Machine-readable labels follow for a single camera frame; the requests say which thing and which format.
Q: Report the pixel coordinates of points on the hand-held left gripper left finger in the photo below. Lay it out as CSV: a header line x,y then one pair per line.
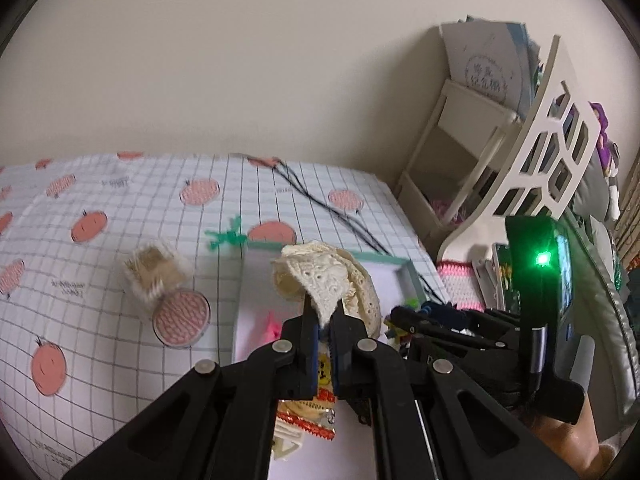
x,y
312,355

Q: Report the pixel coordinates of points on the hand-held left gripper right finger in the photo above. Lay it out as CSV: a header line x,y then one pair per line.
x,y
334,360

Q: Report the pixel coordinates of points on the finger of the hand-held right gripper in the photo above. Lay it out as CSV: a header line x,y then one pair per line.
x,y
450,312
420,327

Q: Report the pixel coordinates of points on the pink plastic clip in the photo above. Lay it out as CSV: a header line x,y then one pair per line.
x,y
272,330

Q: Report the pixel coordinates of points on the yellow snack packet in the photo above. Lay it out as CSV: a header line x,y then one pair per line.
x,y
312,412

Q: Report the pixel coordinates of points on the teal and white shallow box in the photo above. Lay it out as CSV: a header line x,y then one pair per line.
x,y
255,300

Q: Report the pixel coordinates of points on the cream lace ribbon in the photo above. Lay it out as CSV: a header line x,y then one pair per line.
x,y
325,270

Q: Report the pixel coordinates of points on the person's right forearm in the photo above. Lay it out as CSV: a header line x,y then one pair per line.
x,y
565,435

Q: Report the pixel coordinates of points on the pink knitted cushion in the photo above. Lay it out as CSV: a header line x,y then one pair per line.
x,y
460,285

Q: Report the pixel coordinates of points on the silver flat packet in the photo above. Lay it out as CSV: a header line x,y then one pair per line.
x,y
485,285

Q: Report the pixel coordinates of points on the grey padded cover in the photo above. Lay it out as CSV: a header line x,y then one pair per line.
x,y
600,310

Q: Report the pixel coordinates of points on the cream paper pieces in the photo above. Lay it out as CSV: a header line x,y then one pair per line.
x,y
285,442

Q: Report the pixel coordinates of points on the green plastic palm toy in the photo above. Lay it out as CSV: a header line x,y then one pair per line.
x,y
227,236

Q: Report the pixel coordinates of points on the purple plush toy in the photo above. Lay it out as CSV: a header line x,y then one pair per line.
x,y
607,150

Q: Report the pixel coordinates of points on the pack of cotton swabs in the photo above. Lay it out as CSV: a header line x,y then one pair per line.
x,y
152,270

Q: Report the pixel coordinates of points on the white shelf unit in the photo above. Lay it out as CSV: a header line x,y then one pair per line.
x,y
475,97

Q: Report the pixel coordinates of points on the white lattice chair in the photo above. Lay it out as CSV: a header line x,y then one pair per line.
x,y
555,60

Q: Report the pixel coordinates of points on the white printed book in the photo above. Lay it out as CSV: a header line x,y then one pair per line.
x,y
485,60

